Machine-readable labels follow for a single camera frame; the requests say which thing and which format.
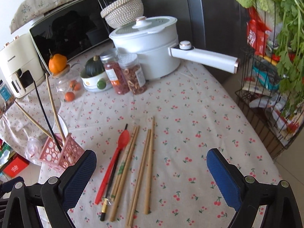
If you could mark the jar of dried fruit rings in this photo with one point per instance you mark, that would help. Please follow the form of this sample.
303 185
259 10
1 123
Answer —
133 73

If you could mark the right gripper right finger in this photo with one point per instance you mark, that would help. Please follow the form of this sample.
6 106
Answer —
242 193

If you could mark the jar of red dried fruit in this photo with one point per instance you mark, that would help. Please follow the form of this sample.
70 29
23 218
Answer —
110 60

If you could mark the printed bamboo chopstick left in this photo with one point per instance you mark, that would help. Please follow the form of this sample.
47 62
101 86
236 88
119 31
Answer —
122 163

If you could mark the bamboo chopstick far right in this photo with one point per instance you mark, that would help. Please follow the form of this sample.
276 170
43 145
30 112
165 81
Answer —
123 177

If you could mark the green leafy vegetables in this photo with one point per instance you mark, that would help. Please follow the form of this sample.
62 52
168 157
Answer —
289 45

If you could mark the woven basket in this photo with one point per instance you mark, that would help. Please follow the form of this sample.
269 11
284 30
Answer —
122 12

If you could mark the black wire rack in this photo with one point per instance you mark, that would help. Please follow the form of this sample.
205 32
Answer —
263 104

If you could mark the printed bamboo chopstick middle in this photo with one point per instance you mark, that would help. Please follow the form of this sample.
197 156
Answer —
124 166

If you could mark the plain bamboo chopstick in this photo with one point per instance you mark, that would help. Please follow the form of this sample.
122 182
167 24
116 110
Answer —
54 109

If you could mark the wooden chopstick in holder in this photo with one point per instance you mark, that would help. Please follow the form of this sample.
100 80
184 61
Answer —
33 120

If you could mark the red box on floor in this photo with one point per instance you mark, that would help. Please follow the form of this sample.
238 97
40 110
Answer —
15 166

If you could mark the cream toaster appliance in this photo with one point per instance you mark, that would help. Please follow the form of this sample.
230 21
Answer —
20 66

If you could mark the dark green squash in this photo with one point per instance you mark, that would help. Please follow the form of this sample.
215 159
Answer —
94 66

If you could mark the cherry print tablecloth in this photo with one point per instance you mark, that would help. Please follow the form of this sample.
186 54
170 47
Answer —
190 113

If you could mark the bamboo chopstick far left pair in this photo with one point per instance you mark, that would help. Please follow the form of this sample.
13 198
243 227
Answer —
139 177

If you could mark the white plastic spoon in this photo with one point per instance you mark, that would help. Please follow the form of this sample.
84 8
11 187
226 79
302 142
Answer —
63 126

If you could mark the clear plastic bag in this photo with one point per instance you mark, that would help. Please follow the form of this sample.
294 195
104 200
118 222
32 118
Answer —
33 150

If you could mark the white electric cooking pot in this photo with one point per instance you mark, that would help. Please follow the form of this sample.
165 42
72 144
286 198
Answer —
155 41

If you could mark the black microwave oven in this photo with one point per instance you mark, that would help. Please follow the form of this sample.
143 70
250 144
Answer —
70 30

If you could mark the glass jar with oranges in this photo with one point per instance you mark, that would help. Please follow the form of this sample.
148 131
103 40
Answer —
68 84

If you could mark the white bowl with green knob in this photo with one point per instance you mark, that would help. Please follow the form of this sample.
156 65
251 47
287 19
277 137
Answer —
98 83

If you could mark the red plastic bag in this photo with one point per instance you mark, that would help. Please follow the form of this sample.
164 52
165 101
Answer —
262 32

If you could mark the pink perforated utensil holder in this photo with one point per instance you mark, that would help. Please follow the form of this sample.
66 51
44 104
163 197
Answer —
59 161

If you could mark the printed bamboo chopstick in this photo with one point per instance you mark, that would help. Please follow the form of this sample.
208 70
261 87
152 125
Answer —
122 163
124 166

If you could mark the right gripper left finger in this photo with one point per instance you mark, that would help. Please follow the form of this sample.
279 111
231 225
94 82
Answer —
59 194

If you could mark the orange pumpkin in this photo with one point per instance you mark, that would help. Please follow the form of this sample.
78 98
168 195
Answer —
57 63

